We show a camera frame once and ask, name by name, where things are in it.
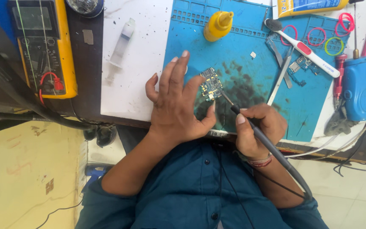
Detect blue plastic object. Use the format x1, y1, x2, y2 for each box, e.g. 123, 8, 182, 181
82, 163, 114, 193

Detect blue silicone repair mat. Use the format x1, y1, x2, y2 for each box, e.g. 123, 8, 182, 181
163, 0, 351, 142

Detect person's left hand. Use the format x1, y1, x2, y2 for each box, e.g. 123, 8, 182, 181
145, 50, 217, 147

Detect pink rubber band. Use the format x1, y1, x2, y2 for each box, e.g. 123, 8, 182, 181
280, 24, 298, 46
307, 27, 327, 47

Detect thin brass-collar screwdriver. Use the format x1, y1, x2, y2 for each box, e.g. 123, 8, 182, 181
353, 3, 360, 60

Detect phone circuit board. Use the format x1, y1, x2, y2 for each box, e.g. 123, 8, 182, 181
200, 67, 224, 102

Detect small blue circuit board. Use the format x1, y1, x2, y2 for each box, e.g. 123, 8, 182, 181
287, 55, 321, 87

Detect red thread wristband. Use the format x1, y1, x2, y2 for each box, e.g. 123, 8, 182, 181
246, 152, 275, 169

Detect grey crumpled cloth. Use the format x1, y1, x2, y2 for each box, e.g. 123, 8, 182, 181
324, 108, 359, 137

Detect curved metal tweezers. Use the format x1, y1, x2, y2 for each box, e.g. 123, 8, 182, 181
265, 34, 294, 89

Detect yellow squeeze bottle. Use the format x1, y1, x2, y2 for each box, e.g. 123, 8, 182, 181
203, 11, 234, 43

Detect blue electric tool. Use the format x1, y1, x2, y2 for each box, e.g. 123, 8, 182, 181
343, 56, 366, 122

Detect white red toothbrush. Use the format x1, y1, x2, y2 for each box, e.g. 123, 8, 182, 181
264, 18, 341, 79

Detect black floor cable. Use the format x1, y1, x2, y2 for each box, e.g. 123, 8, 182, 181
35, 197, 85, 229

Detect small grey metal plate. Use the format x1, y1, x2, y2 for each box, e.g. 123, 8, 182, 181
82, 29, 94, 45

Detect green rubber band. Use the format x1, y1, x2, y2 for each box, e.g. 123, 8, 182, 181
324, 37, 344, 56

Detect red precision screwdriver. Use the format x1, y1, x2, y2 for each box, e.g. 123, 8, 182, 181
333, 53, 348, 111

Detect red multimeter probe lead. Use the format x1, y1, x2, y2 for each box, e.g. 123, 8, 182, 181
39, 71, 65, 106

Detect black cables bundle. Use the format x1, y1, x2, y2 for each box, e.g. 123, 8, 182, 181
333, 127, 366, 177

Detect yellow glue tube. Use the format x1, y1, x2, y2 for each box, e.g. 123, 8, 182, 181
277, 0, 351, 19

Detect round glass lamp head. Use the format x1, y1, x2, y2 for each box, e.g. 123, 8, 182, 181
65, 0, 105, 18

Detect clear plastic syringe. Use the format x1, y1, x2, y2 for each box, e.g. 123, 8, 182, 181
105, 18, 136, 84

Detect straight metal tweezers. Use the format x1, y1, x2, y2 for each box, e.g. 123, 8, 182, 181
266, 47, 295, 106

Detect grey soldering iron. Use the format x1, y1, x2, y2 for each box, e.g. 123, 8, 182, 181
219, 90, 313, 200

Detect black flexible hose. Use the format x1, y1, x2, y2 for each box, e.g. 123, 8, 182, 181
0, 51, 96, 131

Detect white cable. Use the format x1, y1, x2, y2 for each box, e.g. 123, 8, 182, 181
284, 81, 366, 158

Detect pair of pink rubber bands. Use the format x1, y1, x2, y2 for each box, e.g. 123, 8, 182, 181
334, 12, 355, 37

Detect yellow digital multimeter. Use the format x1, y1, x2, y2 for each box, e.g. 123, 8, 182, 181
8, 0, 78, 100

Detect thin black neck cord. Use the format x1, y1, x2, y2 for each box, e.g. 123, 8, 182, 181
216, 143, 256, 229

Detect person's right hand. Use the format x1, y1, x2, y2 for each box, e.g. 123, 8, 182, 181
235, 103, 288, 161

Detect teal button shirt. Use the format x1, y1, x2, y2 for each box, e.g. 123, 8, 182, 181
75, 137, 330, 229

